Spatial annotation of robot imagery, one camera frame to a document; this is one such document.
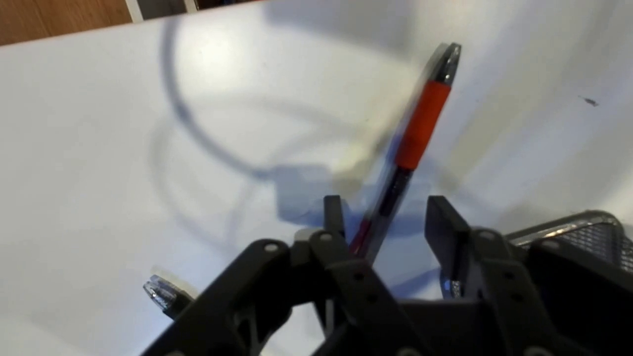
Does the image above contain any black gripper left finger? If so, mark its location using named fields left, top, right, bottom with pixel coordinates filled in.
left=141, top=193, right=432, bottom=356

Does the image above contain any red pen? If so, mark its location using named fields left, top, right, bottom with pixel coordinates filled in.
left=347, top=41, right=465, bottom=267

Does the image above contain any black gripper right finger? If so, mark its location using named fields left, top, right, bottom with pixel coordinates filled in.
left=424, top=193, right=633, bottom=356

